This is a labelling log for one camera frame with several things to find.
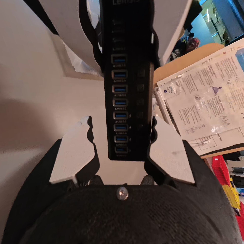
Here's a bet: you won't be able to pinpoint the laminated instruction sheet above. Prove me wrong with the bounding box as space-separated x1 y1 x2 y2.
157 38 244 153

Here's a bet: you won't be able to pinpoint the black multi-port usb hub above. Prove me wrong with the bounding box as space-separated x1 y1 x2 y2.
99 0 154 162

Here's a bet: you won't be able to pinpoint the printed paper sheets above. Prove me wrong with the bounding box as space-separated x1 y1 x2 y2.
153 43 244 159

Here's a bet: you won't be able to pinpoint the red plastic bin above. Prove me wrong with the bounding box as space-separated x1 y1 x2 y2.
211 156 244 232

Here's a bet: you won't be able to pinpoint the yellow plastic bin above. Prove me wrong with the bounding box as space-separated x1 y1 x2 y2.
222 178 241 211

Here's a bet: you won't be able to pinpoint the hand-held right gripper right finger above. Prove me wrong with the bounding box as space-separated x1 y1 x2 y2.
144 116 195 184

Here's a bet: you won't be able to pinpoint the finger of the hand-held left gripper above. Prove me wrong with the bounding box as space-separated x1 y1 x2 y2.
38 0 104 81
150 0 193 68

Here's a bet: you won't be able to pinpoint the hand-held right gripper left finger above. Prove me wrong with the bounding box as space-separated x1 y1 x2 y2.
49 116 100 185

